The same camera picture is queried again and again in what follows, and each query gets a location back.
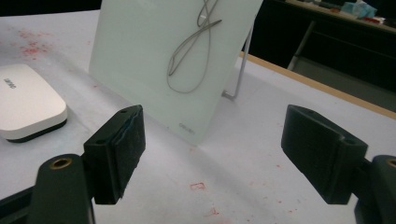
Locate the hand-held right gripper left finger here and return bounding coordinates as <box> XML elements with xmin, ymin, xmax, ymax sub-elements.
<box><xmin>83</xmin><ymin>105</ymin><xmax>147</xmax><ymax>205</ymax></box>

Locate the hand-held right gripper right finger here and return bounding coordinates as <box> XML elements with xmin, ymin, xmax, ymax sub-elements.
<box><xmin>280</xmin><ymin>105</ymin><xmax>369</xmax><ymax>205</ymax></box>

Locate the frosted glass whiteboard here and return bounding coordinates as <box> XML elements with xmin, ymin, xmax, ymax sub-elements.
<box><xmin>88</xmin><ymin>0</ymin><xmax>264</xmax><ymax>147</ymax></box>

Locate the white whiteboard eraser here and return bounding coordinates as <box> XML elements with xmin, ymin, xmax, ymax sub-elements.
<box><xmin>0</xmin><ymin>63</ymin><xmax>68</xmax><ymax>144</ymax></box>

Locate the wooden table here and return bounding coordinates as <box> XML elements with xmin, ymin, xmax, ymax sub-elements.
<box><xmin>238</xmin><ymin>50</ymin><xmax>396</xmax><ymax>120</ymax></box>

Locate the white table cover sheet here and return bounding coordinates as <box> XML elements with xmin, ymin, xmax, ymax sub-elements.
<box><xmin>0</xmin><ymin>8</ymin><xmax>396</xmax><ymax>224</ymax></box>

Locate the metal whiteboard stand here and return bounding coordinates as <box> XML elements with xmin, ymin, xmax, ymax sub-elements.
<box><xmin>221</xmin><ymin>24</ymin><xmax>254</xmax><ymax>101</ymax></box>

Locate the teal packet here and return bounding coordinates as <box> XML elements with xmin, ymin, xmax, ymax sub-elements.
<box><xmin>340</xmin><ymin>0</ymin><xmax>378</xmax><ymax>19</ymax></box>

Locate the white frame desk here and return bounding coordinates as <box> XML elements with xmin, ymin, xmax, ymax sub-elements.
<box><xmin>286</xmin><ymin>0</ymin><xmax>396</xmax><ymax>71</ymax></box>

